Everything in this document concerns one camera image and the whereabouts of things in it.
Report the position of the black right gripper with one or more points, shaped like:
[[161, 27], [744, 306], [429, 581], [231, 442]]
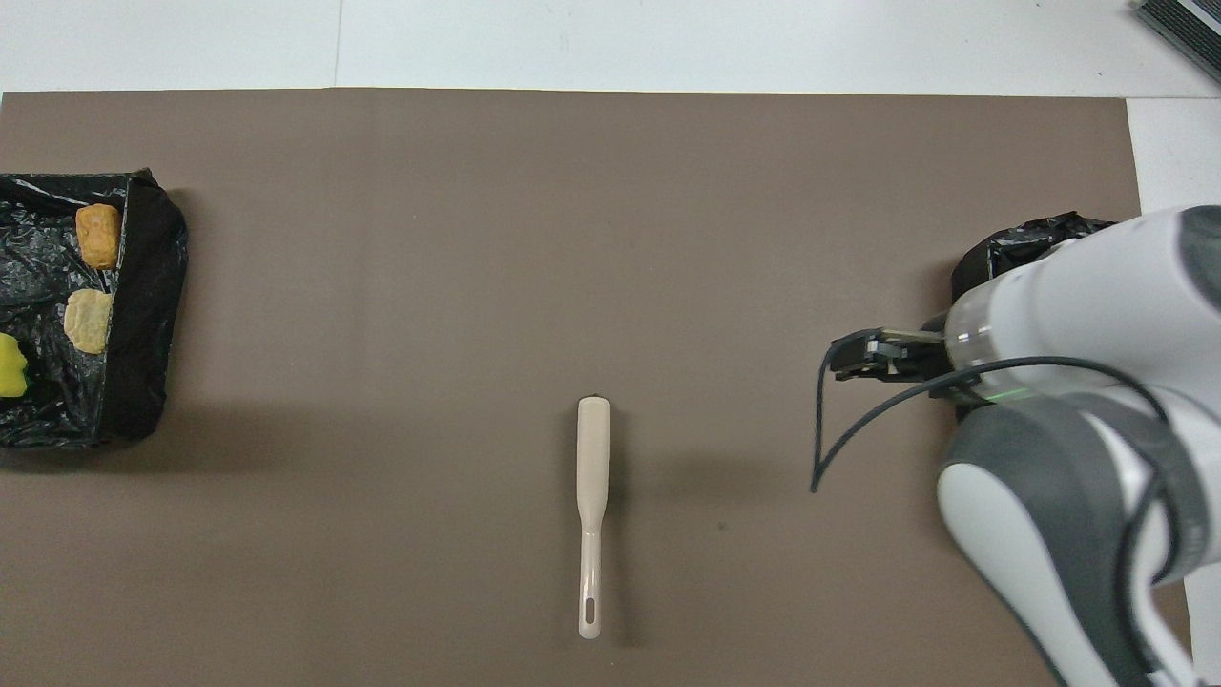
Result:
[[923, 367]]

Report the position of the beige hand brush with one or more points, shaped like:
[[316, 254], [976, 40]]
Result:
[[592, 458]]

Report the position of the brown oval bread roll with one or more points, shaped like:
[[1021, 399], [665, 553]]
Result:
[[99, 237]]

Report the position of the small striped croissant piece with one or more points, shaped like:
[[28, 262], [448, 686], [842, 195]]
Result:
[[89, 321]]

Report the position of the yellow green sponge piece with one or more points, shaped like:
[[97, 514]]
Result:
[[10, 367]]

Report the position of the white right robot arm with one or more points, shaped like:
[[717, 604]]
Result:
[[1097, 315]]

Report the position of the black bag-lined bin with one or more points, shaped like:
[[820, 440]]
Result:
[[1011, 250], [143, 315]]

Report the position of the brown table mat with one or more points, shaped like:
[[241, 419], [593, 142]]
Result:
[[477, 239]]

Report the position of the grey ribbed box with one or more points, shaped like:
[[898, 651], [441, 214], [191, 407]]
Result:
[[1183, 29]]

